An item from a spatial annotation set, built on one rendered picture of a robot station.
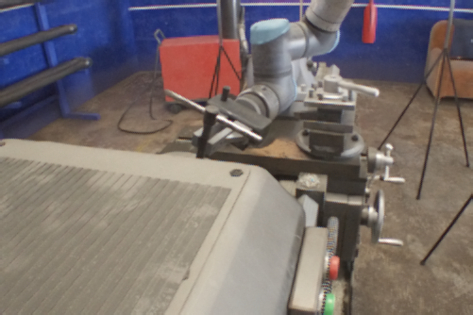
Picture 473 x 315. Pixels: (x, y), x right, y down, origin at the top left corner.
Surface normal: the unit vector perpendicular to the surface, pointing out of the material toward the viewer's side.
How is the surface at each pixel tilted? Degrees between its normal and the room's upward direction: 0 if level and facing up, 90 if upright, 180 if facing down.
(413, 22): 90
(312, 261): 0
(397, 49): 90
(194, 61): 90
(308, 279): 0
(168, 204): 0
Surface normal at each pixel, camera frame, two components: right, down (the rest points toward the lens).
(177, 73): 0.06, 0.48
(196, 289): 0.07, -0.85
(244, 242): 0.64, -0.55
